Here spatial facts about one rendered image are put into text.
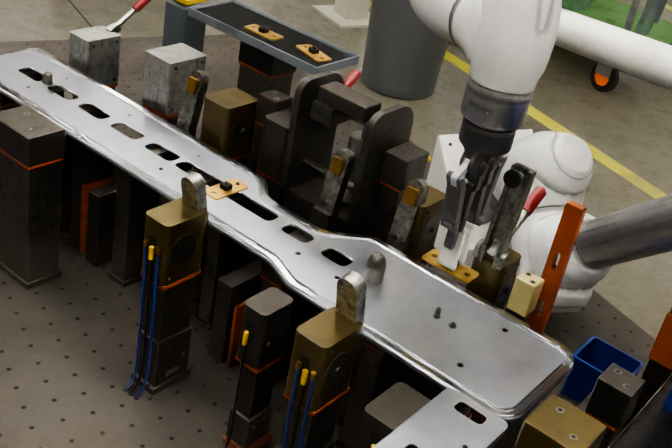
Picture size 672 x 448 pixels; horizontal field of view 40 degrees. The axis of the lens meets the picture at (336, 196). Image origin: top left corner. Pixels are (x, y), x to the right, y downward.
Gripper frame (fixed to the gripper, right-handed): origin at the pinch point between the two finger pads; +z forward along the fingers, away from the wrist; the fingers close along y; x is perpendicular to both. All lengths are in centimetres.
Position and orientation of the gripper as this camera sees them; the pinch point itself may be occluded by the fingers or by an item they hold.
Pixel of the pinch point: (456, 243)
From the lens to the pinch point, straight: 137.4
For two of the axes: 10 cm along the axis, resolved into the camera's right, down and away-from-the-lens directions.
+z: -1.7, 8.6, 4.8
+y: -6.3, 2.8, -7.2
